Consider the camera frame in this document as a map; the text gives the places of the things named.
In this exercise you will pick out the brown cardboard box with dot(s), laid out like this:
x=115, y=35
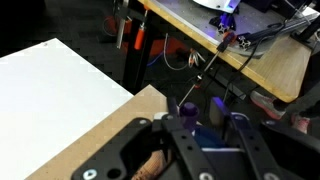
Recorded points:
x=144, y=104

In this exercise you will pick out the wooden workbench with metal plate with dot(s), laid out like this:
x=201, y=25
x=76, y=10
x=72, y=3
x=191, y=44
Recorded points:
x=278, y=64

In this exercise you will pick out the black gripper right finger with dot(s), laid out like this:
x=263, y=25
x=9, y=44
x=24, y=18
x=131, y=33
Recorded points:
x=237, y=132

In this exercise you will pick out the orange clamp handle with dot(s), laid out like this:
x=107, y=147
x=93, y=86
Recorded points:
x=140, y=37

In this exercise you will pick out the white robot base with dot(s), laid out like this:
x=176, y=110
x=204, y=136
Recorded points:
x=222, y=5

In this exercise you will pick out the blue plastic cup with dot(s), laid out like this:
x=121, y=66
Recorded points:
x=207, y=138

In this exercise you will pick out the pink grey sneaker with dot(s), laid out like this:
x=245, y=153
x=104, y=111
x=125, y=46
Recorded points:
x=266, y=103

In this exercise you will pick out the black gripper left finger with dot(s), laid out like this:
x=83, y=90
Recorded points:
x=189, y=162

